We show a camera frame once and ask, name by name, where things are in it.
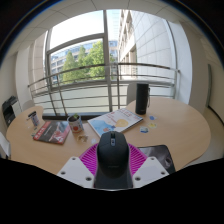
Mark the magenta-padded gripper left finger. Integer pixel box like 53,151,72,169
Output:
57,143,100,189

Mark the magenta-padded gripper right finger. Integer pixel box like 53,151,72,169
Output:
127,143,170,189

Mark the black computer mouse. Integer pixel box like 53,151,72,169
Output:
93,130,134,190

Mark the black mouse pad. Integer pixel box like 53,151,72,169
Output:
138,144,177,175

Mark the red white plant mug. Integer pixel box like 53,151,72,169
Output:
67,114,85,134

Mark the red magazine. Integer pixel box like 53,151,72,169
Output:
32,120,71,145

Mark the light blue magazine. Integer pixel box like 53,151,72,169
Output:
87,107,144,138

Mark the tall black cylinder bottle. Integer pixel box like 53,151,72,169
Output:
134,82,150,116

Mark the black printer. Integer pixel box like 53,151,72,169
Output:
1,95,22,128

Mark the metal balcony railing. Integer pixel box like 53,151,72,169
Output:
27,62,181,116

